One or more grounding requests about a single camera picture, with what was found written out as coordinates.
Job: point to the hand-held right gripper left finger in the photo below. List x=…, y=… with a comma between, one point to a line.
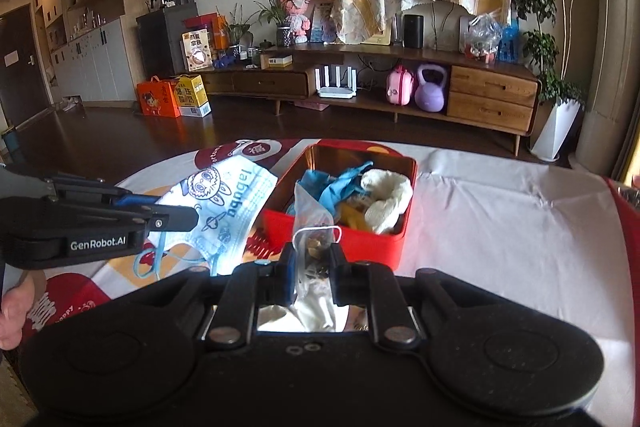
x=287, y=279

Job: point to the wooden television cabinet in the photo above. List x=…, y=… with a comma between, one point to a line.
x=492, y=99

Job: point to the white and yellow small box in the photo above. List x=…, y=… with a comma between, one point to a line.
x=276, y=61

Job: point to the white scalloped decor plate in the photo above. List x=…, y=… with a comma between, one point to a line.
x=442, y=27

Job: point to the black cylinder speaker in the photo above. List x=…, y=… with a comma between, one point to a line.
x=413, y=32

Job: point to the blue nitrile gloves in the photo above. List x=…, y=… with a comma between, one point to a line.
x=330, y=187

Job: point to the picture card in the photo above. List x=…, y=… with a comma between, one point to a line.
x=322, y=23

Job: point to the white planter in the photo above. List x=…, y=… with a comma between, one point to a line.
x=557, y=132

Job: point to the clear bag of cotton swabs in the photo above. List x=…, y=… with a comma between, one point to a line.
x=311, y=212

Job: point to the small green potted plant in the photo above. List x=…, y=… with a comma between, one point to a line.
x=236, y=29

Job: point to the pink plush doll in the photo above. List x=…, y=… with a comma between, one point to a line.
x=296, y=14

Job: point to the black cabinet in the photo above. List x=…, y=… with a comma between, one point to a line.
x=160, y=47

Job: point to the white knit gloves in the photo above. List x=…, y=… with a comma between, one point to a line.
x=387, y=199

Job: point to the dark teapot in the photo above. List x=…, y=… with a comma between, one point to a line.
x=265, y=46

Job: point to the standing air conditioner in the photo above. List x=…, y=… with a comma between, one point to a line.
x=615, y=32

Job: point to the blue toy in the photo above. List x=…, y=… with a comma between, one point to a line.
x=223, y=62

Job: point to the orange gift box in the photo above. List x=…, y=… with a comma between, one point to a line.
x=159, y=99

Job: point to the yellow gift box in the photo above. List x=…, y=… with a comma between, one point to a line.
x=192, y=97

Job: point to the dark wooden door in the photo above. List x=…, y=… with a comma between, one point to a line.
x=20, y=67

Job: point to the wall shelving cabinets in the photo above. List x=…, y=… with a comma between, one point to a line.
x=90, y=47

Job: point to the clear bag with items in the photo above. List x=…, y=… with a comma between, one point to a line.
x=481, y=38

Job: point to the white and orange snack box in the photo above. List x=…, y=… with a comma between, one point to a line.
x=196, y=52

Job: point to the printed blue face mask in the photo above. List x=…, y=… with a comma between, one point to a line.
x=225, y=212

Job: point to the purple kettlebell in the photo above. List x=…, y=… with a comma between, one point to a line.
x=431, y=94

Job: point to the red flat box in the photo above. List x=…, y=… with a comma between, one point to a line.
x=200, y=22

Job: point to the red tin box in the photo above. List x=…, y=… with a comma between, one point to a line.
x=372, y=247

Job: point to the orange carton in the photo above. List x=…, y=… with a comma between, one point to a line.
x=221, y=32

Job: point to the person's left hand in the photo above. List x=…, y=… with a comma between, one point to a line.
x=15, y=314

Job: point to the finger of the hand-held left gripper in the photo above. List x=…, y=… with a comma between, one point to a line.
x=170, y=218
x=132, y=201

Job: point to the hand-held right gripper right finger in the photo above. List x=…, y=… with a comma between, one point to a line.
x=337, y=279

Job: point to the pink toy case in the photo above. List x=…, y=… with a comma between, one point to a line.
x=400, y=89

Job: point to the white router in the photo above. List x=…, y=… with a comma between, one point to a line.
x=336, y=92

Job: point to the printed white tablecloth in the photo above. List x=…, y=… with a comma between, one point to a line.
x=500, y=227

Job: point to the plant in dark pot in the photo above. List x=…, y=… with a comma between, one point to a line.
x=284, y=36

